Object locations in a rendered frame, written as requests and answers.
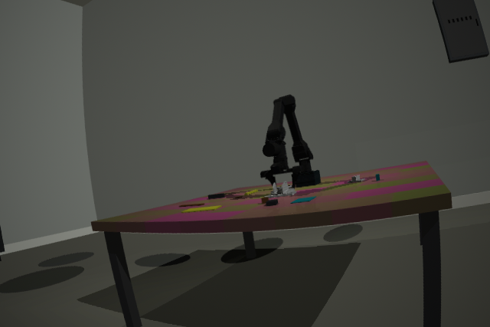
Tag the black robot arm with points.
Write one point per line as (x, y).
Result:
(274, 144)

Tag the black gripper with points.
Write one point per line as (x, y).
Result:
(295, 171)

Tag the yellow flat rectangular plate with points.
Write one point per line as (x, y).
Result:
(202, 209)

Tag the teal flat rectangular plate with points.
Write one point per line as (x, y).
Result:
(300, 200)

